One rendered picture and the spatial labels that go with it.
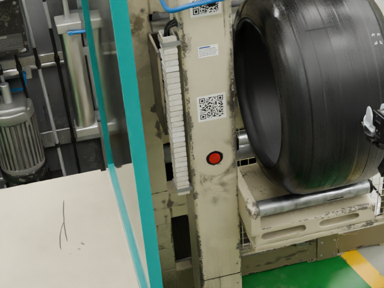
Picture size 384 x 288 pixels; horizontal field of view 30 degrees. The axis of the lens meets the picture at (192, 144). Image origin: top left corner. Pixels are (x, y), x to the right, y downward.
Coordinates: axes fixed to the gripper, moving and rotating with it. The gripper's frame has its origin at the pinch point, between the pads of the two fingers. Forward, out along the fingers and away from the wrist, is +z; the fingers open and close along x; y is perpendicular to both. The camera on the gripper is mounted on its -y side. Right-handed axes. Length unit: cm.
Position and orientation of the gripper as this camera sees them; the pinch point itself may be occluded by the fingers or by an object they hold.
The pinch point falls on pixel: (369, 120)
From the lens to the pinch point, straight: 175.2
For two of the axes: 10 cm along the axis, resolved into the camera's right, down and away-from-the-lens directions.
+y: -1.0, -8.8, -4.6
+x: -9.7, 1.9, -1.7
